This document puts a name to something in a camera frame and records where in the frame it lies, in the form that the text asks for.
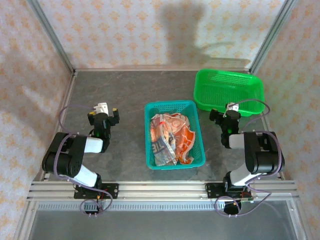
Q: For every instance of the teal plastic basket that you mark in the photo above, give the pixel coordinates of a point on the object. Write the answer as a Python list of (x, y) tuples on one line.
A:
[(197, 140)]

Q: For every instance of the bright orange flower towel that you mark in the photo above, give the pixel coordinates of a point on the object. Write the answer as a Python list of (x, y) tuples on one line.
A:
[(187, 140)]

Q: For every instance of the white towel with coloured letters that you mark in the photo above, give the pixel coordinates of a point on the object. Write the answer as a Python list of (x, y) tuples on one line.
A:
[(162, 152)]

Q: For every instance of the green plastic basket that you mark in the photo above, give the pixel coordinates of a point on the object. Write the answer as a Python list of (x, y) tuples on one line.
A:
[(225, 85)]

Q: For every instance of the small green circuit board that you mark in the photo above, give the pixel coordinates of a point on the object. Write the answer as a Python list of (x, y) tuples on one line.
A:
[(247, 199)]

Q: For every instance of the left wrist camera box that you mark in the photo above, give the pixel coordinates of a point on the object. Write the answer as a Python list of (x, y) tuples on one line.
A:
[(102, 108)]

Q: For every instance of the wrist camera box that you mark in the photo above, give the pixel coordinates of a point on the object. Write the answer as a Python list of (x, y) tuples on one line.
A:
[(233, 107), (102, 108)]

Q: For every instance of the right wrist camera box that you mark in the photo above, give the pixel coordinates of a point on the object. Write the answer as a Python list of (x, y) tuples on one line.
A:
[(233, 107)]

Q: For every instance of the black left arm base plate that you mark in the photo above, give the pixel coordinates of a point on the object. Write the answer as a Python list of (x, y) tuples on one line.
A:
[(111, 190)]

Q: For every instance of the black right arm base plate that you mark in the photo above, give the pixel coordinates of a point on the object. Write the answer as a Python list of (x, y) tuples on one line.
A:
[(212, 190)]

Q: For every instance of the wide aluminium mounting rail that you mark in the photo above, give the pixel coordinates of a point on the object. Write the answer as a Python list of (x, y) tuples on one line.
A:
[(162, 190)]

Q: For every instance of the aluminium frame post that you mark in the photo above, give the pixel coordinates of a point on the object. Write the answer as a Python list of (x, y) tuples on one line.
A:
[(272, 32), (52, 37)]

